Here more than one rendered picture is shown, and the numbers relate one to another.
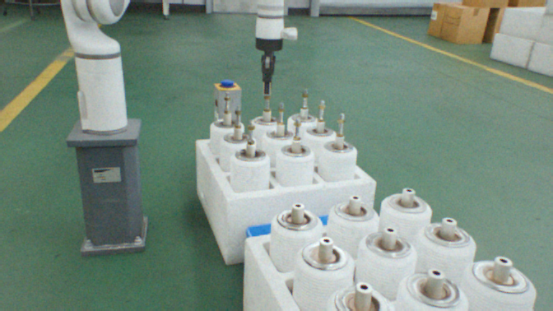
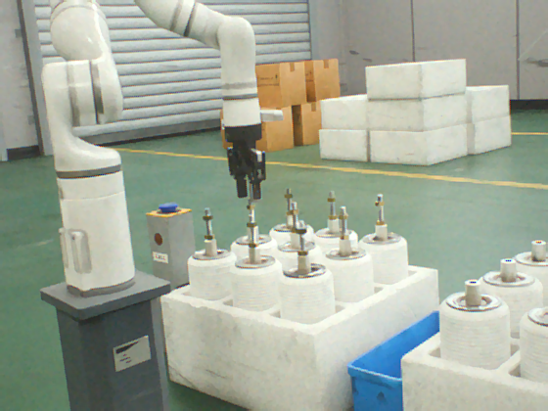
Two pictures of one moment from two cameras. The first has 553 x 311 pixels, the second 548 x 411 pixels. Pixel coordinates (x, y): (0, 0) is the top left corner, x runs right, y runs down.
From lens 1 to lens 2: 0.63 m
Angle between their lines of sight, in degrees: 28
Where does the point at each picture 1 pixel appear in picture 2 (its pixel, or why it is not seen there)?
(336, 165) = (393, 260)
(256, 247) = (428, 359)
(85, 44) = (88, 156)
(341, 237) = (518, 310)
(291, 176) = (357, 286)
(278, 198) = (360, 317)
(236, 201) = (323, 333)
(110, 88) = (122, 215)
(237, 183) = (303, 313)
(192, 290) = not seen: outside the picture
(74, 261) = not seen: outside the picture
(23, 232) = not seen: outside the picture
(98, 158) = (119, 328)
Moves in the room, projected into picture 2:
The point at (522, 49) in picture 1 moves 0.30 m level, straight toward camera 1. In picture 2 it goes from (357, 141) to (365, 147)
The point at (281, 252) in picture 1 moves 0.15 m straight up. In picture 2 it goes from (480, 344) to (478, 238)
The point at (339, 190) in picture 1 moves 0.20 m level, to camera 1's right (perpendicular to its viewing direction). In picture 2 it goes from (410, 290) to (490, 268)
